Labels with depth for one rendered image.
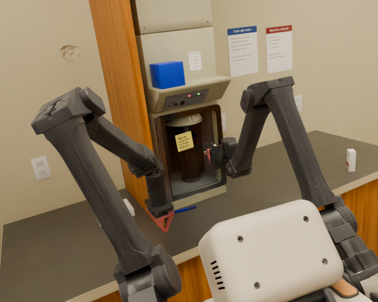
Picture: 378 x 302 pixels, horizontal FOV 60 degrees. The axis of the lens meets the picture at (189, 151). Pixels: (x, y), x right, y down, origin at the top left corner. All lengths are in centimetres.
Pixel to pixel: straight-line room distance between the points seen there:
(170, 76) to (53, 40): 65
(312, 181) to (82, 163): 51
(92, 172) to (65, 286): 71
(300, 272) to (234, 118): 159
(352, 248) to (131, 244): 45
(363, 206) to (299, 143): 118
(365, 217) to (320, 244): 141
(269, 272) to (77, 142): 38
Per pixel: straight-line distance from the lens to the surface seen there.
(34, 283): 133
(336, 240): 78
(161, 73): 122
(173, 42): 136
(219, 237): 54
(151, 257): 65
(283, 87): 85
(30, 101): 168
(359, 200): 191
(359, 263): 77
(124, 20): 120
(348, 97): 280
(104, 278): 123
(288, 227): 58
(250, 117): 98
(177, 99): 130
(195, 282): 140
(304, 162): 81
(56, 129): 61
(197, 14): 141
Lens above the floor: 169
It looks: 19 degrees down
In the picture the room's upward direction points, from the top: 7 degrees counter-clockwise
